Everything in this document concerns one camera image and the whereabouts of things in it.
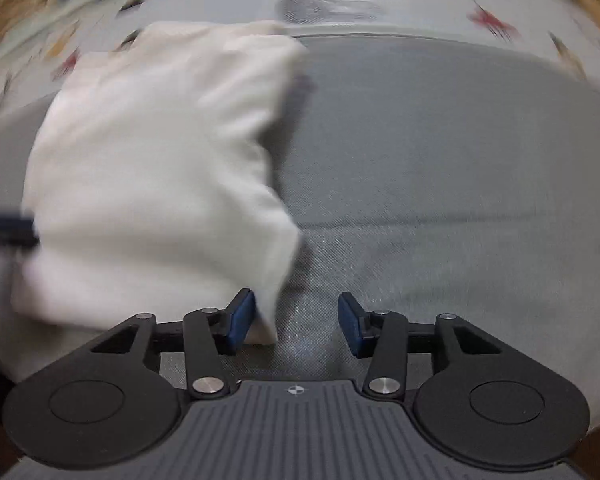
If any white garment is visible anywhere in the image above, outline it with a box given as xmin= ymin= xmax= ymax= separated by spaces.
xmin=0 ymin=20 xmax=312 ymax=386

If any grey printed blanket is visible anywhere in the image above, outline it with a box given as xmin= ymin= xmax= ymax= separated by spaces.
xmin=0 ymin=0 xmax=600 ymax=171

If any plain grey mat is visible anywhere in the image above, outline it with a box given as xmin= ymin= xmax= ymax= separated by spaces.
xmin=0 ymin=35 xmax=600 ymax=431

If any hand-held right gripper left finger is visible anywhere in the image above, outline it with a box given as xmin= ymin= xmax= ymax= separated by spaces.
xmin=91 ymin=288 xmax=257 ymax=402

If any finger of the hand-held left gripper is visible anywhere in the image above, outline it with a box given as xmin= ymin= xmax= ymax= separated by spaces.
xmin=0 ymin=200 xmax=38 ymax=250

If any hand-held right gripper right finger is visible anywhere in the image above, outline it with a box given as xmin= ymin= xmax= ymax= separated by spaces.
xmin=338 ymin=291 xmax=502 ymax=401

